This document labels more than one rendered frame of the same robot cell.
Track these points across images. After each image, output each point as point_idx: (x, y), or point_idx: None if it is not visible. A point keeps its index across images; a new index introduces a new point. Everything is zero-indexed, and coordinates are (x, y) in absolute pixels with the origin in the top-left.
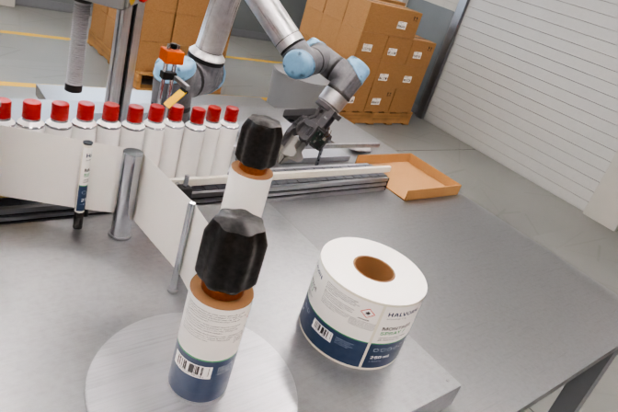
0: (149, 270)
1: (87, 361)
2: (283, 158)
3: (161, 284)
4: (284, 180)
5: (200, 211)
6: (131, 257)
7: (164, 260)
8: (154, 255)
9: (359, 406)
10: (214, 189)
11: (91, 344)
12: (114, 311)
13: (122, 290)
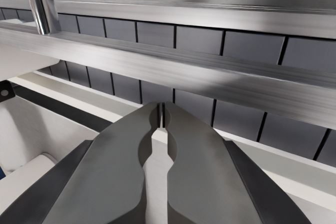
0: (12, 148)
1: (5, 169)
2: (163, 126)
3: (18, 160)
4: (207, 112)
5: (32, 112)
6: (2, 132)
7: (16, 147)
8: (11, 139)
9: None
10: (48, 75)
11: (4, 164)
12: (6, 158)
13: (5, 150)
